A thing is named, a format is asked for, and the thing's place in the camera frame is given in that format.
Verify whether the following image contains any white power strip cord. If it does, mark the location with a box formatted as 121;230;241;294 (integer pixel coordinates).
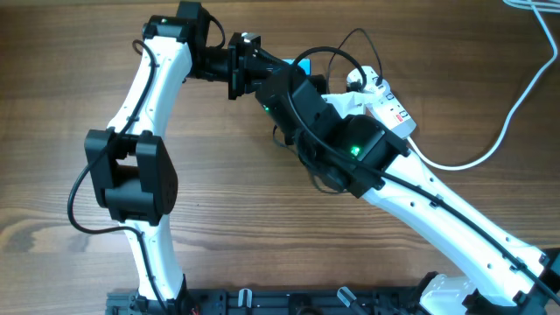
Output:
406;0;559;172

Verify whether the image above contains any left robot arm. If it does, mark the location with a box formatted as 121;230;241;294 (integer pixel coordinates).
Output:
84;2;290;314

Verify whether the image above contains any teal Galaxy smartphone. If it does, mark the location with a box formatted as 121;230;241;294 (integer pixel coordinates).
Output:
283;59;312;75

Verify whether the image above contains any white cables top corner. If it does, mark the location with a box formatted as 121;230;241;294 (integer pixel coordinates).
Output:
501;0;560;14

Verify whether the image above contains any black USB charging cable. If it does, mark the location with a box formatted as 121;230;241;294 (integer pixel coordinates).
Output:
325;27;385;95

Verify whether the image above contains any white power strip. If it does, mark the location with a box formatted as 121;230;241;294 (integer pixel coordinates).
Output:
353;66;417;140

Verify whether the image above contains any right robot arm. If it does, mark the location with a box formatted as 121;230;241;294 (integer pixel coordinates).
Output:
255;66;559;314

